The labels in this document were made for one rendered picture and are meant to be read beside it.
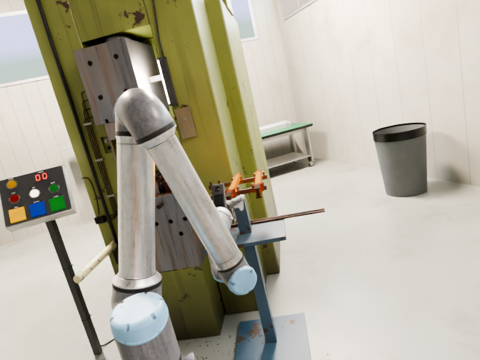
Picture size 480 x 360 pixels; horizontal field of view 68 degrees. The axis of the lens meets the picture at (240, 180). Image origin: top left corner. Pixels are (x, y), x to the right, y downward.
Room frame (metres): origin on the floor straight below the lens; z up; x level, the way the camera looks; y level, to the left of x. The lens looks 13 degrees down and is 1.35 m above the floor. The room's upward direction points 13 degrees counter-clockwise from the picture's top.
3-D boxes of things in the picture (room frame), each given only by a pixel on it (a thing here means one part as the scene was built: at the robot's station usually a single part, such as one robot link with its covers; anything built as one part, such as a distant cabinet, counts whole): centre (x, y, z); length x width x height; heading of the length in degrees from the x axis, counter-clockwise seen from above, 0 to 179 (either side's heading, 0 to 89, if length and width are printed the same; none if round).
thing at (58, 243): (2.02, 1.12, 0.54); 0.04 x 0.04 x 1.08; 81
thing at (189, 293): (2.21, 0.47, 0.23); 0.56 x 0.38 x 0.47; 171
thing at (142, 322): (0.88, 0.35, 0.79); 0.17 x 0.15 x 0.18; 20
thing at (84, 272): (1.97, 0.91, 0.62); 0.44 x 0.05 x 0.05; 171
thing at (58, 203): (1.92, 1.00, 1.01); 0.07 x 0.05 x 0.07; 106
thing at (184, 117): (2.08, 0.23, 1.27); 0.09 x 0.02 x 0.17; 81
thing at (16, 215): (1.87, 1.19, 1.01); 0.07 x 0.05 x 0.07; 106
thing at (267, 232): (1.75, 0.03, 0.66); 0.40 x 0.30 x 0.02; 82
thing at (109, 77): (2.21, 0.48, 1.56); 0.42 x 0.39 x 0.40; 171
